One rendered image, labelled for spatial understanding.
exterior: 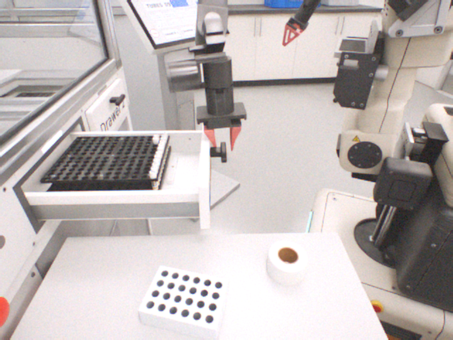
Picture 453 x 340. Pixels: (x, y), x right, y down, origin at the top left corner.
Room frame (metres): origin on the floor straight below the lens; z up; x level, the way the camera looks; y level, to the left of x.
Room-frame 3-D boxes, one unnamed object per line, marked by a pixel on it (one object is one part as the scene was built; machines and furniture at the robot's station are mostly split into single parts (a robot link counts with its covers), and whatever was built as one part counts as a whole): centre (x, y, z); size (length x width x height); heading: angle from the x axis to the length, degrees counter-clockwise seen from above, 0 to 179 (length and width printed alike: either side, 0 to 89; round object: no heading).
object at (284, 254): (0.34, -0.12, 0.78); 0.07 x 0.07 x 0.04
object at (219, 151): (0.53, 0.01, 0.91); 0.07 x 0.04 x 0.01; 1
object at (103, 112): (0.83, 0.35, 0.87); 0.29 x 0.02 x 0.11; 1
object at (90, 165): (0.52, 0.24, 0.87); 0.22 x 0.18 x 0.06; 91
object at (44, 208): (0.52, 0.25, 0.86); 0.40 x 0.26 x 0.06; 91
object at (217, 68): (0.55, 0.02, 1.07); 0.07 x 0.06 x 0.07; 103
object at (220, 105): (0.56, 0.01, 1.01); 0.10 x 0.07 x 0.07; 94
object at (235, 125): (0.56, 0.00, 0.94); 0.07 x 0.07 x 0.09; 4
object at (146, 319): (0.26, 0.06, 0.78); 0.12 x 0.08 x 0.04; 77
